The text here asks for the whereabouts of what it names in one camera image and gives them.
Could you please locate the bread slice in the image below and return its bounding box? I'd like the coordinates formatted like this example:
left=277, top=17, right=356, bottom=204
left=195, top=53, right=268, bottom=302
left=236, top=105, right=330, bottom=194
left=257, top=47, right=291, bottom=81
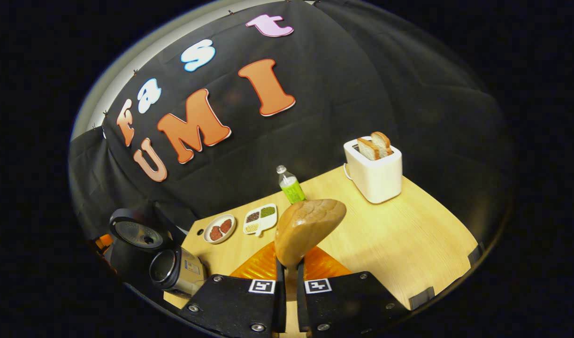
left=357, top=138, right=380, bottom=161
left=370, top=131, right=393, bottom=158

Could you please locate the black table edge strap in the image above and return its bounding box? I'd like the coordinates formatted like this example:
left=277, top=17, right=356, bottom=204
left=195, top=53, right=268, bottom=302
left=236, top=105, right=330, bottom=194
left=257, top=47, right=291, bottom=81
left=408, top=287, right=436, bottom=311
left=467, top=241, right=485, bottom=266

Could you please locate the wooden spoon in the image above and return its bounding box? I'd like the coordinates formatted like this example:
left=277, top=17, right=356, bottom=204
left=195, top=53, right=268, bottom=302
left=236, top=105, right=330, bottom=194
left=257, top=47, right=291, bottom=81
left=274, top=199, right=347, bottom=301

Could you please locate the white toaster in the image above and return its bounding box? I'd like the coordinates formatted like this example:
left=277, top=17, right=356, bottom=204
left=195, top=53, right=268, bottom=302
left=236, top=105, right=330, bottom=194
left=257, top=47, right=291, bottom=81
left=343, top=136, right=403, bottom=204

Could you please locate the white round plate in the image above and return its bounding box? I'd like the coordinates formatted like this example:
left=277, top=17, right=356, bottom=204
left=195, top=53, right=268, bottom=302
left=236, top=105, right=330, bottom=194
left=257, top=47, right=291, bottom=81
left=203, top=214, right=237, bottom=245

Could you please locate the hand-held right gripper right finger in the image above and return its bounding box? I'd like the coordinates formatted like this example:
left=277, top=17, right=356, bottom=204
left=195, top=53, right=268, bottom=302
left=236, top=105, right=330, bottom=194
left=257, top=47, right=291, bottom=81
left=296, top=245, right=412, bottom=338

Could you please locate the green label drink bottle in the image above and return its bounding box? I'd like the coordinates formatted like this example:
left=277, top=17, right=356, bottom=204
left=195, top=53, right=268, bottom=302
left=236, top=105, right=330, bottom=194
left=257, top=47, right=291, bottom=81
left=276, top=165, right=307, bottom=205

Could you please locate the white divided dish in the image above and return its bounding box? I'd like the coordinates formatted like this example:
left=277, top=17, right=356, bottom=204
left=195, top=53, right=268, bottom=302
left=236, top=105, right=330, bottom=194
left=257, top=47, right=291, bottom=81
left=243, top=203, right=278, bottom=237

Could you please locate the dark grey rice cooker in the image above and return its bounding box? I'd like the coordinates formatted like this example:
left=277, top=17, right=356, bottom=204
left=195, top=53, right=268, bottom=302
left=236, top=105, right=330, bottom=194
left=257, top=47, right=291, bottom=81
left=108, top=208, right=208, bottom=299

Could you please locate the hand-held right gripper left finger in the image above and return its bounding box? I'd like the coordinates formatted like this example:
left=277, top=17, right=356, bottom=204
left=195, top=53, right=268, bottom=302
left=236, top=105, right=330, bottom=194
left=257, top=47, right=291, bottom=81
left=178, top=242, right=286, bottom=338

